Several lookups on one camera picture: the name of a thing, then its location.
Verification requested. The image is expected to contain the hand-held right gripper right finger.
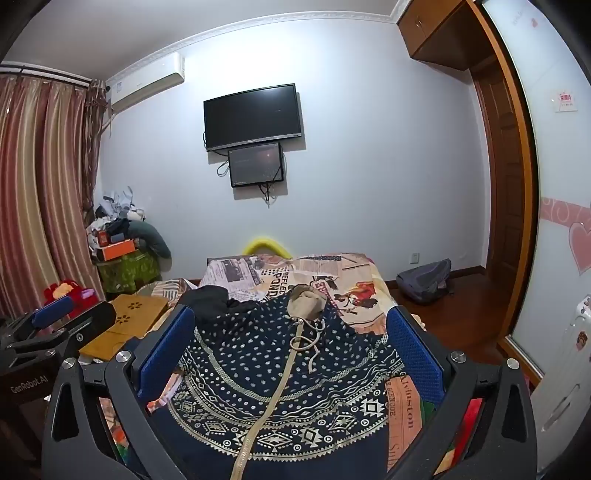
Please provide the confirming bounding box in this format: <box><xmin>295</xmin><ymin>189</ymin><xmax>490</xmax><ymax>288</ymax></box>
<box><xmin>385</xmin><ymin>305</ymin><xmax>539</xmax><ymax>480</ymax></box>

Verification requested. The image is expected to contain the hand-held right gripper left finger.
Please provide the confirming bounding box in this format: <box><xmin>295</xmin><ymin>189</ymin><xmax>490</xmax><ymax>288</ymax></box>
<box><xmin>41</xmin><ymin>305</ymin><xmax>197</xmax><ymax>480</ymax></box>

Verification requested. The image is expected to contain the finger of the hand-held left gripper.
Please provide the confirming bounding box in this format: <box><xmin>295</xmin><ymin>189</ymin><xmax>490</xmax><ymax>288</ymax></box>
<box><xmin>62</xmin><ymin>302</ymin><xmax>117</xmax><ymax>348</ymax></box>
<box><xmin>28</xmin><ymin>296</ymin><xmax>77</xmax><ymax>331</ymax></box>

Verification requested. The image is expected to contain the navy patterned hooded sweater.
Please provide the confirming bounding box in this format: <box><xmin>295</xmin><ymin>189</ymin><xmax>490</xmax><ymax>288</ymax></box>
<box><xmin>127</xmin><ymin>284</ymin><xmax>432</xmax><ymax>480</ymax></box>

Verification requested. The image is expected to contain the red plush toy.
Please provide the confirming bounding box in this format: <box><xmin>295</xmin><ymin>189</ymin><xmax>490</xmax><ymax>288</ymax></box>
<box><xmin>43</xmin><ymin>278</ymin><xmax>105</xmax><ymax>319</ymax></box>

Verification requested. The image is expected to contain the green patterned cloth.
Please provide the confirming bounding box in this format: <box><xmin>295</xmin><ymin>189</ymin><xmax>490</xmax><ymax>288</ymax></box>
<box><xmin>97</xmin><ymin>251</ymin><xmax>163</xmax><ymax>296</ymax></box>

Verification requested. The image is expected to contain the black cloth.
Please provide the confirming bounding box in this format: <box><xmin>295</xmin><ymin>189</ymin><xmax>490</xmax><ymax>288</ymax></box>
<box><xmin>178</xmin><ymin>285</ymin><xmax>259</xmax><ymax>315</ymax></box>

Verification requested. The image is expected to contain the orange box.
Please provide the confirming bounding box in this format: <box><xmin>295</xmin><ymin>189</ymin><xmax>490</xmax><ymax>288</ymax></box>
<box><xmin>102</xmin><ymin>238</ymin><xmax>137</xmax><ymax>261</ymax></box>

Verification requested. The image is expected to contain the grey backpack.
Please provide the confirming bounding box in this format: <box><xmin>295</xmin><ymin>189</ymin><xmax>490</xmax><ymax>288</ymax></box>
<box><xmin>396</xmin><ymin>258</ymin><xmax>454</xmax><ymax>305</ymax></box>

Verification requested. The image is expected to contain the printed blanket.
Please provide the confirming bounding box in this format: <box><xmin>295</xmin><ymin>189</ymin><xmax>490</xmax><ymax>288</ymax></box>
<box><xmin>99</xmin><ymin>251</ymin><xmax>485</xmax><ymax>480</ymax></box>

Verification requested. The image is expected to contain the pile of clutter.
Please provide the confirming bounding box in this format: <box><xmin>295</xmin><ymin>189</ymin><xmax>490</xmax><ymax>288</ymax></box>
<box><xmin>85</xmin><ymin>187</ymin><xmax>148</xmax><ymax>260</ymax></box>

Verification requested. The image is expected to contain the striped curtain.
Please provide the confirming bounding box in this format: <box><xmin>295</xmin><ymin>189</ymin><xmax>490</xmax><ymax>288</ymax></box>
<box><xmin>0</xmin><ymin>74</ymin><xmax>112</xmax><ymax>320</ymax></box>

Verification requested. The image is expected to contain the yellow foam tube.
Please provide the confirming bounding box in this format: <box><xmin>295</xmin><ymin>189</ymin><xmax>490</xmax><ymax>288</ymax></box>
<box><xmin>244</xmin><ymin>236</ymin><xmax>291</xmax><ymax>257</ymax></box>

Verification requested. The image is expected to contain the white cabinet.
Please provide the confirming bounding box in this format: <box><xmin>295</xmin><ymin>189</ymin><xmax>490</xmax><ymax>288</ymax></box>
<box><xmin>530</xmin><ymin>295</ymin><xmax>591</xmax><ymax>476</ymax></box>

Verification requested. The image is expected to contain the wooden door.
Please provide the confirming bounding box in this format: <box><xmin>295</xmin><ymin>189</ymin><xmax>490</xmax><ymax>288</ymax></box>
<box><xmin>471</xmin><ymin>60</ymin><xmax>515</xmax><ymax>344</ymax></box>

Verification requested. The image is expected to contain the small black monitor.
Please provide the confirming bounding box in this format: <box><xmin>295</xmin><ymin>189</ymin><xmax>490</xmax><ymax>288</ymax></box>
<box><xmin>228</xmin><ymin>143</ymin><xmax>284</xmax><ymax>188</ymax></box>

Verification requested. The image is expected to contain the white heart-print wardrobe door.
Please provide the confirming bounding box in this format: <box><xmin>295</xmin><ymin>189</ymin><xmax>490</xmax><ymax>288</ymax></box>
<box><xmin>480</xmin><ymin>0</ymin><xmax>591</xmax><ymax>402</ymax></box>

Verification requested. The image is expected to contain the curtain rod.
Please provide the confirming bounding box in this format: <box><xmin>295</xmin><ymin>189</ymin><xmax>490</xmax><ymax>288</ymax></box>
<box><xmin>0</xmin><ymin>65</ymin><xmax>93</xmax><ymax>86</ymax></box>

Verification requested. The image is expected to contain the white air conditioner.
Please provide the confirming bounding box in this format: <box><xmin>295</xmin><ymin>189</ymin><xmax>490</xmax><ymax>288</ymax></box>
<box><xmin>107</xmin><ymin>52</ymin><xmax>186</xmax><ymax>114</ymax></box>

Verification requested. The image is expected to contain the wooden overhead cabinet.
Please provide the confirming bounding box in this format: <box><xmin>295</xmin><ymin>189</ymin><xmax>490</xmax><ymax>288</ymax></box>
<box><xmin>398</xmin><ymin>0</ymin><xmax>484</xmax><ymax>71</ymax></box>

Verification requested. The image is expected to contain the black wall television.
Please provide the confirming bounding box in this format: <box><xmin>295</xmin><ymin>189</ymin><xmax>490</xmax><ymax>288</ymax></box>
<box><xmin>204</xmin><ymin>83</ymin><xmax>304</xmax><ymax>152</ymax></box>

